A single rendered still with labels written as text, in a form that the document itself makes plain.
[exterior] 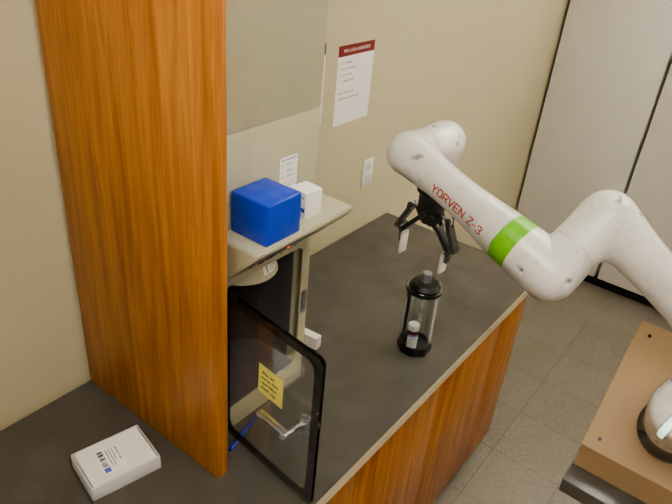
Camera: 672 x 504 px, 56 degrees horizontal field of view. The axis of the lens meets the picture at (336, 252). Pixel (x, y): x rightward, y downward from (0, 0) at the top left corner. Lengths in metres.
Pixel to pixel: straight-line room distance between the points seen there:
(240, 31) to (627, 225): 0.84
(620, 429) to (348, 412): 0.67
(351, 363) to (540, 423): 1.58
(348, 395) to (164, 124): 0.93
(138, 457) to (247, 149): 0.74
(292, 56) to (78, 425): 1.02
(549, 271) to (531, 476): 1.79
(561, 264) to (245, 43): 0.74
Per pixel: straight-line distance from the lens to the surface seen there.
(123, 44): 1.20
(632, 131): 4.07
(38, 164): 1.52
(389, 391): 1.79
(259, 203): 1.21
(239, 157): 1.26
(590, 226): 1.37
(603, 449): 1.71
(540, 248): 1.34
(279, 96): 1.30
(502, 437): 3.13
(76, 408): 1.76
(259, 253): 1.22
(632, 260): 1.41
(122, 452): 1.58
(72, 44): 1.33
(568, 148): 4.20
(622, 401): 1.73
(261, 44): 1.23
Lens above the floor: 2.13
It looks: 30 degrees down
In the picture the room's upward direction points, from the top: 6 degrees clockwise
